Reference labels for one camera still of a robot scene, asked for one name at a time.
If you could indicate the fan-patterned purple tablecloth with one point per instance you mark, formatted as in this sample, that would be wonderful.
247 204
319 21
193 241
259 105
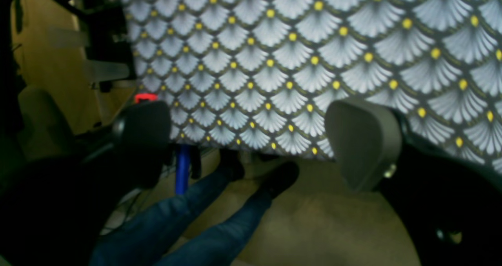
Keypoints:
259 75

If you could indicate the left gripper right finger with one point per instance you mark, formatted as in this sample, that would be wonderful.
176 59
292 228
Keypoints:
450 207

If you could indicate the red clamp at left edge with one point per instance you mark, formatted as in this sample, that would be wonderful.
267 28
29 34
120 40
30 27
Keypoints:
144 97

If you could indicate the blue clamp handle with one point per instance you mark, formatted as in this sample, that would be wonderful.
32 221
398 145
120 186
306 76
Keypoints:
182 173

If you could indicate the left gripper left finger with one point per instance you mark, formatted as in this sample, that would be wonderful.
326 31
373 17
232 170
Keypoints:
54 209

